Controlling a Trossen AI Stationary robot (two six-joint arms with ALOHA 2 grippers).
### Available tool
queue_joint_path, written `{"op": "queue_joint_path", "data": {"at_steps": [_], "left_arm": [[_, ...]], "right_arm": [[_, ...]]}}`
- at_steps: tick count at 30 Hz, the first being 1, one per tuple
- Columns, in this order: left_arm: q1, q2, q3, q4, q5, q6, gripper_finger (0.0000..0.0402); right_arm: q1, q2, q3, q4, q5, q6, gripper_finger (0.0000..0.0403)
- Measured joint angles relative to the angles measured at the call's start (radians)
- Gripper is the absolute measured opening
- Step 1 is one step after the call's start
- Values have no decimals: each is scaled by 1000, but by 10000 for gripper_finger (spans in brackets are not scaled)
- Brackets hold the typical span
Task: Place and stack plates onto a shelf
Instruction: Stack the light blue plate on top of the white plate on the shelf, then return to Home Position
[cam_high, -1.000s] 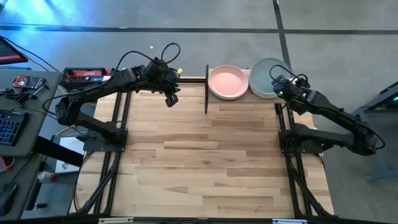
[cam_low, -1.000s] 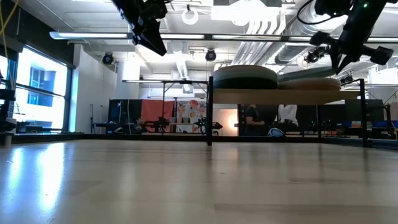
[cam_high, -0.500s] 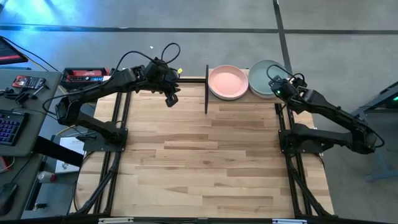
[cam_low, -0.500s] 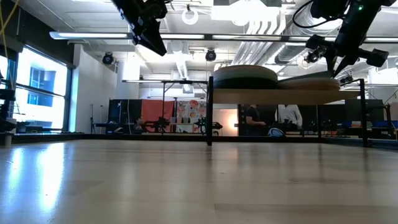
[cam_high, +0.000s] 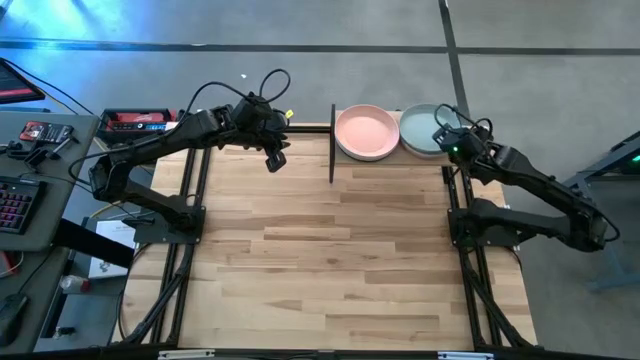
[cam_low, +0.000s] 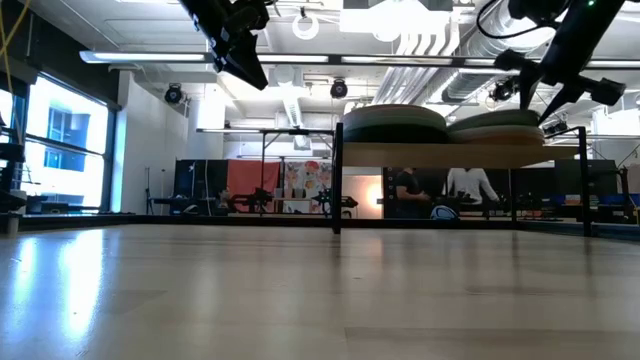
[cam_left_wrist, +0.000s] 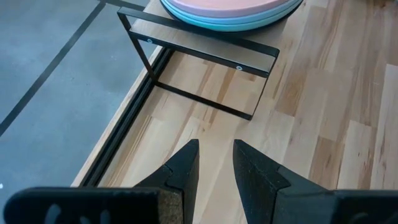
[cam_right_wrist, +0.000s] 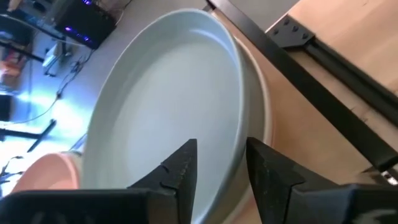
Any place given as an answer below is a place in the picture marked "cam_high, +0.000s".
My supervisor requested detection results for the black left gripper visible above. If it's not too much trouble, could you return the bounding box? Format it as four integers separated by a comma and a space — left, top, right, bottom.
232, 93, 292, 174

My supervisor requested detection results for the teal plate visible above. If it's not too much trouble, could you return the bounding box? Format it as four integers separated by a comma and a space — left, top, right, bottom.
398, 102, 464, 158

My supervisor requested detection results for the pink plate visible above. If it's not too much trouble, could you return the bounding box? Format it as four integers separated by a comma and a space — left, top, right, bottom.
334, 103, 402, 163

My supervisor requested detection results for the wooden shelf with black sides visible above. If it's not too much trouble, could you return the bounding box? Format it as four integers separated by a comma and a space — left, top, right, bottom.
328, 103, 464, 184

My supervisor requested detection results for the red and black toolbox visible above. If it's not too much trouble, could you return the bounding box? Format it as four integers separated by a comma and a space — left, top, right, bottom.
96, 107, 179, 151

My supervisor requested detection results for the white paper booklet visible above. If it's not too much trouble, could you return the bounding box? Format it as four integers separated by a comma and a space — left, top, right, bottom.
88, 219, 136, 280

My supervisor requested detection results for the black device with green light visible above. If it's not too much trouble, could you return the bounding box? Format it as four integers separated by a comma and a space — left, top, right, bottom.
619, 130, 640, 176

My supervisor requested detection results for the grey side desk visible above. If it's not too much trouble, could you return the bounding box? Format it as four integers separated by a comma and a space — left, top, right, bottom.
0, 110, 101, 355

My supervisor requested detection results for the black slanted beam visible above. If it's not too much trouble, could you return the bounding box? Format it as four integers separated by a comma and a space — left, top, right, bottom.
52, 218, 136, 269

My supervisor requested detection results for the black crossbeam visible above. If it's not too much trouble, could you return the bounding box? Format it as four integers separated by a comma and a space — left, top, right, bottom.
0, 344, 640, 360

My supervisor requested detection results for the blue-grey metal stand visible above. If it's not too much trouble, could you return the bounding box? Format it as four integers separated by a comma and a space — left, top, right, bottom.
549, 130, 640, 294

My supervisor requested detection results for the red and black handheld device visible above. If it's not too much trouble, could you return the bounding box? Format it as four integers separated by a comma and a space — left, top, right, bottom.
18, 120, 75, 145

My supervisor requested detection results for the clear bottle with red cap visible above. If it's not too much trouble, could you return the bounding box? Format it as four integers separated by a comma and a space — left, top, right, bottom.
59, 274, 93, 295

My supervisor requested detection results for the black desk clamp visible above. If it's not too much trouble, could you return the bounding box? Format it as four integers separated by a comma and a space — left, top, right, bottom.
23, 135, 81, 169

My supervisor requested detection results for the black backlit keyboard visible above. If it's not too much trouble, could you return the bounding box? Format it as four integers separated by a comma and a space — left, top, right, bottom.
0, 175, 49, 235

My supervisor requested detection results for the small black gadget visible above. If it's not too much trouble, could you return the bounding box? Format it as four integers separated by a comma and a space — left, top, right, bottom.
0, 140, 25, 160

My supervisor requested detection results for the black monitor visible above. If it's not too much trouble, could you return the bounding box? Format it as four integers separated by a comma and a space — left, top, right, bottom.
0, 56, 47, 106

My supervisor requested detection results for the black computer mouse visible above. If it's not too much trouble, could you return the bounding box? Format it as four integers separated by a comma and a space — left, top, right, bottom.
0, 293, 29, 349

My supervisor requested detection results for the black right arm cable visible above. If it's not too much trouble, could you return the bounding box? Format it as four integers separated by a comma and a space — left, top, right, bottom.
433, 103, 621, 242

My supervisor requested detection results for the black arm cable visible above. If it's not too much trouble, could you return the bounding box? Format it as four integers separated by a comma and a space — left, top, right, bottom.
433, 103, 621, 242
67, 68, 292, 186

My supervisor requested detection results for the black aluminium table frame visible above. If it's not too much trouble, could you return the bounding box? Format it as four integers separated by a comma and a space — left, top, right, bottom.
110, 115, 539, 351

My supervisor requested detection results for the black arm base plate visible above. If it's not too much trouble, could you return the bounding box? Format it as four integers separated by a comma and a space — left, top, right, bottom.
122, 207, 206, 245
447, 207, 521, 247

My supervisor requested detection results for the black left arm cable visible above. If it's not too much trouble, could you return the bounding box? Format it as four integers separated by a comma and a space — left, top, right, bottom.
67, 68, 292, 186

